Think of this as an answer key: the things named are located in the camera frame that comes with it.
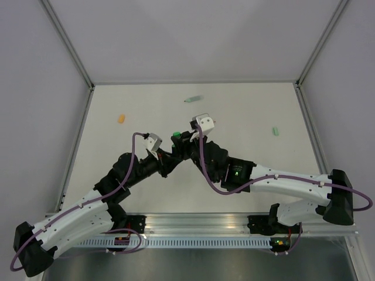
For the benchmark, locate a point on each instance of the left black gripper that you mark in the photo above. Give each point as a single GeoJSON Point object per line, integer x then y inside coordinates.
{"type": "Point", "coordinates": [166, 162]}

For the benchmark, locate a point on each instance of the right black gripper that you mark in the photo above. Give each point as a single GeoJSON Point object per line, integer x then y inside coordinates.
{"type": "Point", "coordinates": [181, 147]}

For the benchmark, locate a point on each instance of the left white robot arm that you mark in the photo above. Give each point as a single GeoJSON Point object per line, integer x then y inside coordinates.
{"type": "Point", "coordinates": [37, 246]}

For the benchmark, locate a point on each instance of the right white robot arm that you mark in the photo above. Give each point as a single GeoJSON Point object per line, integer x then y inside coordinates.
{"type": "Point", "coordinates": [326, 196]}

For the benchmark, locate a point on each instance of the light green pen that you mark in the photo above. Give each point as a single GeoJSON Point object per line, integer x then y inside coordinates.
{"type": "Point", "coordinates": [194, 99]}

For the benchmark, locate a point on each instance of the orange pen cap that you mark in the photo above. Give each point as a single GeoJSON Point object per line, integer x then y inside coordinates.
{"type": "Point", "coordinates": [121, 119]}

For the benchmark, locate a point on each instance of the light green pen cap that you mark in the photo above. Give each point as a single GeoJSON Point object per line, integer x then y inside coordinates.
{"type": "Point", "coordinates": [275, 131]}

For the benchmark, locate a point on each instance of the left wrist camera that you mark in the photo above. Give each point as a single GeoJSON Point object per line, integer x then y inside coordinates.
{"type": "Point", "coordinates": [152, 143]}

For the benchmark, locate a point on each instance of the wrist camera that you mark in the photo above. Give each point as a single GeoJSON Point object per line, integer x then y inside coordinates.
{"type": "Point", "coordinates": [206, 125]}
{"type": "Point", "coordinates": [152, 143]}

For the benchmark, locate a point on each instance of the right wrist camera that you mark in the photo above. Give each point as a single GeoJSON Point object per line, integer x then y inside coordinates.
{"type": "Point", "coordinates": [206, 125]}

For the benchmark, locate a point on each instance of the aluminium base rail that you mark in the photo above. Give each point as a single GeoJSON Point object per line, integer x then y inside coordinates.
{"type": "Point", "coordinates": [222, 224]}

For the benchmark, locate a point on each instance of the slotted cable duct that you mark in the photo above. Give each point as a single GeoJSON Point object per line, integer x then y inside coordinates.
{"type": "Point", "coordinates": [177, 242]}

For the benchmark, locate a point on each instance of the left aluminium frame post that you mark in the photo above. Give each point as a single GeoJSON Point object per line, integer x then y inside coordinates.
{"type": "Point", "coordinates": [62, 34]}

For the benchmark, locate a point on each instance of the aluminium frame post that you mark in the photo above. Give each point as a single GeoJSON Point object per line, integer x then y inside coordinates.
{"type": "Point", "coordinates": [62, 34]}
{"type": "Point", "coordinates": [324, 37]}

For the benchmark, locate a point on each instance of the right aluminium frame post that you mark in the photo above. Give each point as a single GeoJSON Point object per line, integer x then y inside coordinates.
{"type": "Point", "coordinates": [324, 37]}

